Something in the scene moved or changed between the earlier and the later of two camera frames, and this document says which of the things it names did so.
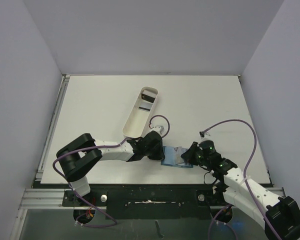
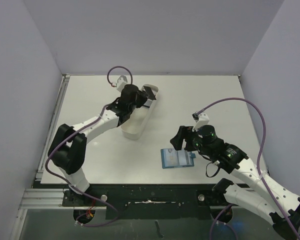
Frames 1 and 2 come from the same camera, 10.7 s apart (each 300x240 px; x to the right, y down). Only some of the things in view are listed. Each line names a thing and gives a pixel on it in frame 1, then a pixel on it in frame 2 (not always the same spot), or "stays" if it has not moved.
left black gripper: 159,154 -> 143,98
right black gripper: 191,153 -> 188,138
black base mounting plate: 149,201 stays
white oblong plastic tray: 137,121 stays
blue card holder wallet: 172,157 stays
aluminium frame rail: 35,197 stays
